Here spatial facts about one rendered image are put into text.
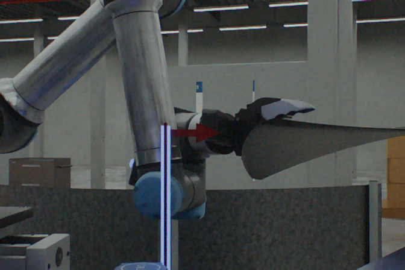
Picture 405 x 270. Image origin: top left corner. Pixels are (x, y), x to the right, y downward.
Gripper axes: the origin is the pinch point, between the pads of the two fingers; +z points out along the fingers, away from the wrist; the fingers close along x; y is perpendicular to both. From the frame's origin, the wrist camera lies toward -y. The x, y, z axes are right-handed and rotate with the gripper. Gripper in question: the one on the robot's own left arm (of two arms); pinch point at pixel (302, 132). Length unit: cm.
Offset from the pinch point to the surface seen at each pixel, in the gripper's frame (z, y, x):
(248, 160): 2.8, -12.5, 5.1
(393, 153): -412, 672, -56
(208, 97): -476, 371, -90
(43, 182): -622, 240, 33
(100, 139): -991, 517, -51
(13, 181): -654, 215, 35
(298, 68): -389, 428, -130
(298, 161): 3.6, -4.2, 4.4
